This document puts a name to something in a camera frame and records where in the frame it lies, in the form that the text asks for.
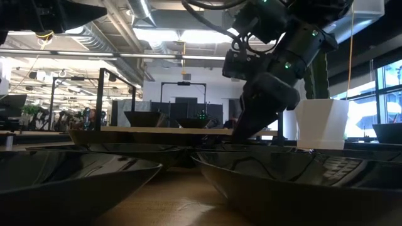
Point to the black bin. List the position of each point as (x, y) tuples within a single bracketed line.
[(387, 133)]

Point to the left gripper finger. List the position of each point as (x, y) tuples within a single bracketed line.
[(84, 15)]

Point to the black wavy square mini plate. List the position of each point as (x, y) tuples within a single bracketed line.
[(144, 119)]

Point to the person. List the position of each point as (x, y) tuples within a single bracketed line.
[(227, 124)]

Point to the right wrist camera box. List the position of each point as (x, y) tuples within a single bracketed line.
[(242, 66)]

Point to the white faceted plant pot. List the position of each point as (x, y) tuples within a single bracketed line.
[(320, 122)]

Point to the black leaf-shaped mini plate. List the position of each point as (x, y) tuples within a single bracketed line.
[(63, 194), (282, 201), (141, 153), (193, 123), (267, 148)]

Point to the linear ceiling light fixture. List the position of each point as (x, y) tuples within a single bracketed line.
[(157, 56)]

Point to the wooden shelf with black frame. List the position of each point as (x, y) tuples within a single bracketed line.
[(188, 131)]

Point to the silver spiral air duct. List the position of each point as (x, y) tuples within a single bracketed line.
[(94, 34)]

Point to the silver rectangular air duct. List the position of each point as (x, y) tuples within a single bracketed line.
[(361, 15)]

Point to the dark partition panels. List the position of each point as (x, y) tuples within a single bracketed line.
[(185, 106)]

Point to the grey ceiling box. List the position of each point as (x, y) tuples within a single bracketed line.
[(216, 14)]

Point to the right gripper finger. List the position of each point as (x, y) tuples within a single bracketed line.
[(251, 124)]

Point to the black background station frame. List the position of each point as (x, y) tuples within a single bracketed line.
[(75, 78), (183, 83)]

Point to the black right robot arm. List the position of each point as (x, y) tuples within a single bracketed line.
[(314, 12)]

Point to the green cactus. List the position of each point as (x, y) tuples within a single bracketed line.
[(318, 81)]

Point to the green office plant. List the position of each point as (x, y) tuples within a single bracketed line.
[(30, 110)]

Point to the dark window frame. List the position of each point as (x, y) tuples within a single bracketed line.
[(378, 103)]

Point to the dark computer monitor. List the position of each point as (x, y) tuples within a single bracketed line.
[(12, 105)]

